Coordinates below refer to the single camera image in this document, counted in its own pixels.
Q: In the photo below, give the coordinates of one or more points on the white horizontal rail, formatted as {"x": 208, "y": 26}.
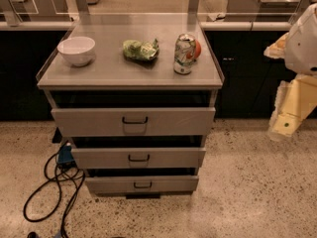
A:
{"x": 207, "y": 26}

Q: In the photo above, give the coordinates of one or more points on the blue power box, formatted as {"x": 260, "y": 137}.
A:
{"x": 64, "y": 155}

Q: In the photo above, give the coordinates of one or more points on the white bowl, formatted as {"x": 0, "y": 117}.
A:
{"x": 78, "y": 51}

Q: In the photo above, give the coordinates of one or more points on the grey bottom drawer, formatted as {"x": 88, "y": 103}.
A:
{"x": 119, "y": 185}

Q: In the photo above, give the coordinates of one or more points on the grey background counter right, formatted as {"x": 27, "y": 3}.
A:
{"x": 260, "y": 10}

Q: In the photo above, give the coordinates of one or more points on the orange fruit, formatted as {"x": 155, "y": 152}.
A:
{"x": 197, "y": 50}

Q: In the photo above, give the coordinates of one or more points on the grey top drawer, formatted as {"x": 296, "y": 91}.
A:
{"x": 99, "y": 122}

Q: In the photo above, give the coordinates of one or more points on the grey drawer cabinet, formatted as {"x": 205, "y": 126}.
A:
{"x": 115, "y": 81}

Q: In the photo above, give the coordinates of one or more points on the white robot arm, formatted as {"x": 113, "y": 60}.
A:
{"x": 300, "y": 51}

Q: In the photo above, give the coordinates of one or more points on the grey background table left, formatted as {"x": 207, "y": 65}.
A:
{"x": 36, "y": 10}

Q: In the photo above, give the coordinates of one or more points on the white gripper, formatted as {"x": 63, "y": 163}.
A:
{"x": 302, "y": 47}

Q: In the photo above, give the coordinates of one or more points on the green crumpled chip bag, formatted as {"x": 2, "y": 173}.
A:
{"x": 144, "y": 51}

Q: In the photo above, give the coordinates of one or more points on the grey drawer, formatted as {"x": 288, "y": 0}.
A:
{"x": 99, "y": 122}
{"x": 138, "y": 158}
{"x": 119, "y": 185}

